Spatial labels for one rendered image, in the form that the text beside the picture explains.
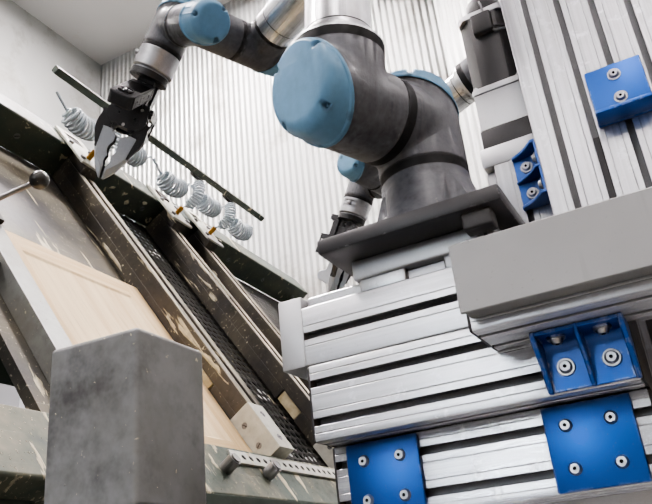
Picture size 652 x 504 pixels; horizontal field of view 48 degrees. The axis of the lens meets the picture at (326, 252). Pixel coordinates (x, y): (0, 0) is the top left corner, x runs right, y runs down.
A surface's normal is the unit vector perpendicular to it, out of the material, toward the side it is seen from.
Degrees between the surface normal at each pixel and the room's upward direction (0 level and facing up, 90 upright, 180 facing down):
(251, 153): 90
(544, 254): 90
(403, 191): 72
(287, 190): 90
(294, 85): 97
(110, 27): 180
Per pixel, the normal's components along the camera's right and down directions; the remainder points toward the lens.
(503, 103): -0.48, -0.32
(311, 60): -0.76, -0.07
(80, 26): 0.10, 0.91
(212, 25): 0.59, 0.16
